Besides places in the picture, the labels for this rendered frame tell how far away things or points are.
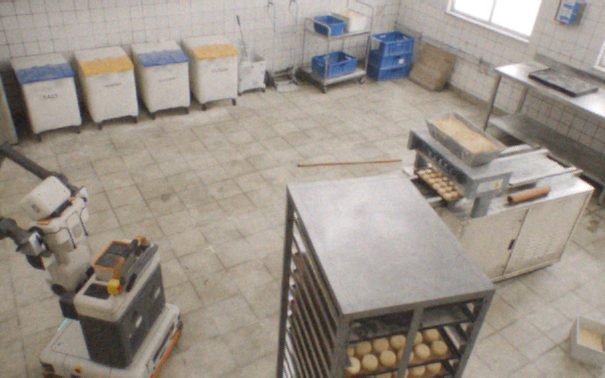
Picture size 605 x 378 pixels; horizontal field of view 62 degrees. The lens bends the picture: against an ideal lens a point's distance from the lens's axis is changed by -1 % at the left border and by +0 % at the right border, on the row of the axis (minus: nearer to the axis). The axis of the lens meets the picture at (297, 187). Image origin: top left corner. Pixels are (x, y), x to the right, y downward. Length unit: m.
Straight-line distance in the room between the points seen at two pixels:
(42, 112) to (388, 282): 5.05
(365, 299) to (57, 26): 5.53
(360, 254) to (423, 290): 0.22
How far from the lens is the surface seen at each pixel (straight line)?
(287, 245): 2.02
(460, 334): 1.79
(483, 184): 3.49
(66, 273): 3.16
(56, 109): 6.11
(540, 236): 4.38
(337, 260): 1.57
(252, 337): 3.70
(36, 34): 6.50
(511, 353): 4.03
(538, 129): 6.75
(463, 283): 1.60
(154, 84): 6.24
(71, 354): 3.44
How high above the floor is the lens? 2.86
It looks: 34 degrees down
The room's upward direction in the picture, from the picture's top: 4 degrees clockwise
